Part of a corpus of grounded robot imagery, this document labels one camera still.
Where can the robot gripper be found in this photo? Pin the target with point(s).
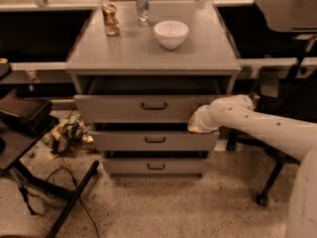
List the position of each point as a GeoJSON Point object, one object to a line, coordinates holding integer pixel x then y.
{"type": "Point", "coordinates": [207, 119]}

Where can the grey top drawer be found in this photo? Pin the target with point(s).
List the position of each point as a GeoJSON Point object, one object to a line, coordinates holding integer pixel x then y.
{"type": "Point", "coordinates": [148, 98]}

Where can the black office chair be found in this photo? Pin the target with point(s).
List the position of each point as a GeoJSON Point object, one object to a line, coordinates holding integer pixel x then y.
{"type": "Point", "coordinates": [278, 29]}

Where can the grey bottom drawer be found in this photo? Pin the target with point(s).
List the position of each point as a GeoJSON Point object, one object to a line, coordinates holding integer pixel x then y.
{"type": "Point", "coordinates": [157, 163]}

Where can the grey middle drawer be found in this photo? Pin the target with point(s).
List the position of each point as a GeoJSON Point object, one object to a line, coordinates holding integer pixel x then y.
{"type": "Point", "coordinates": [151, 137]}

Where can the black side table stand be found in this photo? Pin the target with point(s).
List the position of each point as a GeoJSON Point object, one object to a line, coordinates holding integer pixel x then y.
{"type": "Point", "coordinates": [15, 143]}

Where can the silver soda can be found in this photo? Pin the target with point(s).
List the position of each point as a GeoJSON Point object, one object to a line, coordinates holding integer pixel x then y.
{"type": "Point", "coordinates": [143, 11]}

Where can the grey drawer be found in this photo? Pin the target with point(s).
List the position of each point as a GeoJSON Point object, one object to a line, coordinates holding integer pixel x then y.
{"type": "Point", "coordinates": [157, 163]}
{"type": "Point", "coordinates": [148, 98]}
{"type": "Point", "coordinates": [151, 137]}

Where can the grey drawer cabinet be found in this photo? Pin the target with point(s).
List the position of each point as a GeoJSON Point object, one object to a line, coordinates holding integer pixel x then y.
{"type": "Point", "coordinates": [136, 51]}

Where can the white bowl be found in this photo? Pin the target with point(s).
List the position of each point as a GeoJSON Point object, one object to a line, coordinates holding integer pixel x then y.
{"type": "Point", "coordinates": [171, 34]}

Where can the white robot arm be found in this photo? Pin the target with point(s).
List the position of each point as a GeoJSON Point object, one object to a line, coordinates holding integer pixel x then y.
{"type": "Point", "coordinates": [298, 139]}

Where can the black tray box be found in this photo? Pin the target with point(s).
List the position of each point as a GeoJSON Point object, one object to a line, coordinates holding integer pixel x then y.
{"type": "Point", "coordinates": [27, 113]}

